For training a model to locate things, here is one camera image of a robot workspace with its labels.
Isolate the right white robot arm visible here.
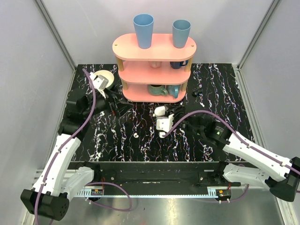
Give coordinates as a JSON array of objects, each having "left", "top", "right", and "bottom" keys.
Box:
[{"left": 157, "top": 110, "right": 300, "bottom": 202}]

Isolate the teal green mug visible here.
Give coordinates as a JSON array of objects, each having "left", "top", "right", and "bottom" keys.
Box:
[{"left": 147, "top": 84, "right": 168, "bottom": 96}]

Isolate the white earbuds charging case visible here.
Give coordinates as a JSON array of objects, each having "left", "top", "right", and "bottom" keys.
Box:
[{"left": 154, "top": 106, "right": 166, "bottom": 117}]

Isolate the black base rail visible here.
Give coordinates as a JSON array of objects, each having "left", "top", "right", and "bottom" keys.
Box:
[{"left": 70, "top": 161, "right": 256, "bottom": 195}]

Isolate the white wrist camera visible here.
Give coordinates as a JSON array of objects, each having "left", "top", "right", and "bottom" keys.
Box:
[
  {"left": 156, "top": 114, "right": 174, "bottom": 138},
  {"left": 90, "top": 73, "right": 109, "bottom": 95}
]

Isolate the navy blue mug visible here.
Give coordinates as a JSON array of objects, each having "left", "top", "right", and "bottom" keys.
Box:
[{"left": 170, "top": 60, "right": 188, "bottom": 69}]

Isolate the white green bowl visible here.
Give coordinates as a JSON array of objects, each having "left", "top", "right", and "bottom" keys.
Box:
[{"left": 94, "top": 70, "right": 114, "bottom": 90}]

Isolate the light blue mug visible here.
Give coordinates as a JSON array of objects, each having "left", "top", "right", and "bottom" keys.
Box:
[{"left": 167, "top": 85, "right": 180, "bottom": 98}]

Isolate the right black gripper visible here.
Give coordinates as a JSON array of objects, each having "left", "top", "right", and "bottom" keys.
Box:
[{"left": 164, "top": 104, "right": 203, "bottom": 136}]

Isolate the tall blue cup left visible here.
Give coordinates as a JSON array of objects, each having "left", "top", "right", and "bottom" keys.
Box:
[{"left": 133, "top": 14, "right": 154, "bottom": 49}]

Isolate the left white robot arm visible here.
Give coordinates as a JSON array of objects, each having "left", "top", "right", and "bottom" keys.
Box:
[{"left": 21, "top": 88, "right": 133, "bottom": 222}]

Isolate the pink mug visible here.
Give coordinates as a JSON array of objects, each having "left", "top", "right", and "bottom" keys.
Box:
[{"left": 149, "top": 61, "right": 162, "bottom": 68}]

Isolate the pink three-tier shelf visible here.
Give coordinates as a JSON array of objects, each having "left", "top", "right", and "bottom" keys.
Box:
[{"left": 112, "top": 33, "right": 197, "bottom": 103}]

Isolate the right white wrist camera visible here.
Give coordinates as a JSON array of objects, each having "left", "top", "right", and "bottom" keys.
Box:
[{"left": 156, "top": 114, "right": 174, "bottom": 138}]

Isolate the black marble mat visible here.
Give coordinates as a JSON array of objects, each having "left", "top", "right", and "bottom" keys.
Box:
[{"left": 72, "top": 63, "right": 254, "bottom": 162}]

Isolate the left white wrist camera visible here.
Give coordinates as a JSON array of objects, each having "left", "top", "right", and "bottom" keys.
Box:
[{"left": 90, "top": 73, "right": 109, "bottom": 95}]

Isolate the blue cup right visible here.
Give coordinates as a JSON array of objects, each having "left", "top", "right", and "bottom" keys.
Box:
[{"left": 172, "top": 19, "right": 191, "bottom": 48}]

